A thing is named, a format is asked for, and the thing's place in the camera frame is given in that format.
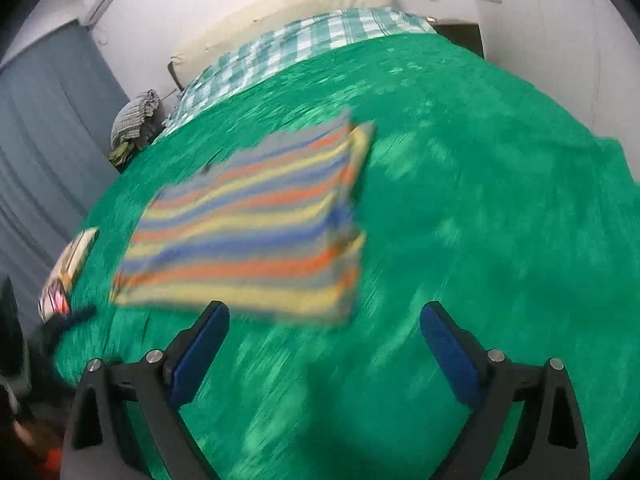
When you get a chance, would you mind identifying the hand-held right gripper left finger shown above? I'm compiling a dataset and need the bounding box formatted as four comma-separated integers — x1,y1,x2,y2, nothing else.
60,301,231,480

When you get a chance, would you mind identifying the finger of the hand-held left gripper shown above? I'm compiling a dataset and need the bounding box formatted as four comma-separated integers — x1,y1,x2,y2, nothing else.
60,305,98,330

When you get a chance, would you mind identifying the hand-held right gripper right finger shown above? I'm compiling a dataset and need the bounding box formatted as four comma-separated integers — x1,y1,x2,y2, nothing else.
420,301,592,480

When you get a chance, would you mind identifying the striped knitted sweater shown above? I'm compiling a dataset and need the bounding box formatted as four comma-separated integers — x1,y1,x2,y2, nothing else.
110,109,377,328

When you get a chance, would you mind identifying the printed flat package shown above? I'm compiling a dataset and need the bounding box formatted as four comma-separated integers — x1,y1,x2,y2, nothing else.
39,227,99,323

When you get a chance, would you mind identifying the green patterned blanket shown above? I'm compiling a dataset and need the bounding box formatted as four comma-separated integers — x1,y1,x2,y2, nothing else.
50,34,640,480

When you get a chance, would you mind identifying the orange cloth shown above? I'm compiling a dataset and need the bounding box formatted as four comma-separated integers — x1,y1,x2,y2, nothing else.
35,447,66,480

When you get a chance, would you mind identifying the dark yellow-green cloth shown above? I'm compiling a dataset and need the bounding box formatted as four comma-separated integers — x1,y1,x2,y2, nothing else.
107,140,151,167

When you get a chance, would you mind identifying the grey curtain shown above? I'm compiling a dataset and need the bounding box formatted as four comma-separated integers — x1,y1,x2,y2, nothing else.
0,19,132,321

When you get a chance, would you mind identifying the grey checked cloth bundle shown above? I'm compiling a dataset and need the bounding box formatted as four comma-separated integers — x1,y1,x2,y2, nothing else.
110,90,162,148

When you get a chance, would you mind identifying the dark wooden nightstand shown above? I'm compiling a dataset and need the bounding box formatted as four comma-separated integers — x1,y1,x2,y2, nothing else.
432,22,486,60

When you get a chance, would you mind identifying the teal checked bed sheet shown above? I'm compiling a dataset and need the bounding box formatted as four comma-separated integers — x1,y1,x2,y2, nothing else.
159,7,438,145

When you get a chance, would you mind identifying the cream padded headboard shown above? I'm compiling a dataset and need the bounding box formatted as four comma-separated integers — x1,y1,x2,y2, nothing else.
170,0,391,78

